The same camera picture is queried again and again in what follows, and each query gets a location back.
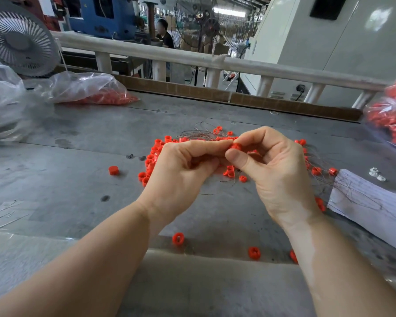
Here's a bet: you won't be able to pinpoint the person's left hand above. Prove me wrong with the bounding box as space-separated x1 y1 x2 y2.
135 139 233 230

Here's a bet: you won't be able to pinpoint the person's right hand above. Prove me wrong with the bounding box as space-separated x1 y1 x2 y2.
224 126 323 229

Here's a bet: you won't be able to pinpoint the pile of red plastic rings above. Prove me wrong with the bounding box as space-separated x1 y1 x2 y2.
138 126 339 213

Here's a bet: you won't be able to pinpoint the bundle of thin metal wires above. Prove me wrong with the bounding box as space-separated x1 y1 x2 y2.
178 129 281 195

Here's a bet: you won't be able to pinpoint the person's left forearm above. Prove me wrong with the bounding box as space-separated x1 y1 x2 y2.
0 203 167 317

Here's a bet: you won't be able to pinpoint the person's right forearm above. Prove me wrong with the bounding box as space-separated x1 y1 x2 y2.
284 213 396 317

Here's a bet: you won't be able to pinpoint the brown wooden board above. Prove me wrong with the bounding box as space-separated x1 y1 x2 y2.
54 64 364 122

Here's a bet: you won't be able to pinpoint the white paper sheet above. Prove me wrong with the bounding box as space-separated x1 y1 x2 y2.
328 170 396 255

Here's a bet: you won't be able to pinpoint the clear bag with red pieces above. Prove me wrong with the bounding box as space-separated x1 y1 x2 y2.
36 71 139 106

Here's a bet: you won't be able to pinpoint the white metal railing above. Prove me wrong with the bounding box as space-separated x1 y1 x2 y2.
51 31 390 110

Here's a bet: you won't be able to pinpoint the large clear bag red pieces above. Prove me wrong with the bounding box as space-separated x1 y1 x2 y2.
364 69 396 152

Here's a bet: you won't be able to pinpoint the large grey machine cabinet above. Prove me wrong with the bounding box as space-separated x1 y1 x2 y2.
241 0 396 107

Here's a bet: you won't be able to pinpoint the blue industrial machine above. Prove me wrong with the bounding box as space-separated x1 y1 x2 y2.
69 0 141 40

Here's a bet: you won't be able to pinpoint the crumpled clear plastic bag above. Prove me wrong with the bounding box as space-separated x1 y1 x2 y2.
0 56 40 144

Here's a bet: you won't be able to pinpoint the white desk fan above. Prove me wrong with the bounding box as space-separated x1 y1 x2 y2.
0 0 62 78

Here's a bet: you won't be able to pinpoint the red industrial machine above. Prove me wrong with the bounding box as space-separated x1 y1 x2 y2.
0 0 62 32

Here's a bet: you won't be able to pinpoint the black pedestal fan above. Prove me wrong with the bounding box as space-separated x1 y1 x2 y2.
200 15 223 88

